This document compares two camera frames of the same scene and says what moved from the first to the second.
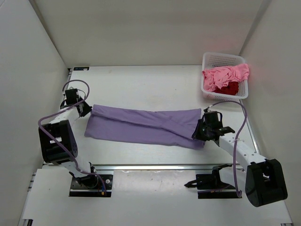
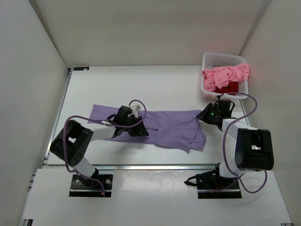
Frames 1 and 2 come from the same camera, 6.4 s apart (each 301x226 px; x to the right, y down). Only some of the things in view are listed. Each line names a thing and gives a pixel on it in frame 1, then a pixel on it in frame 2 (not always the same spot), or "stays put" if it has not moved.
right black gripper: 197,135 to 203,116
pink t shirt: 221,76 stays put
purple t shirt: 169,127 stays put
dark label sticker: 81,68 stays put
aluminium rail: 153,167 stays put
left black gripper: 87,108 to 140,130
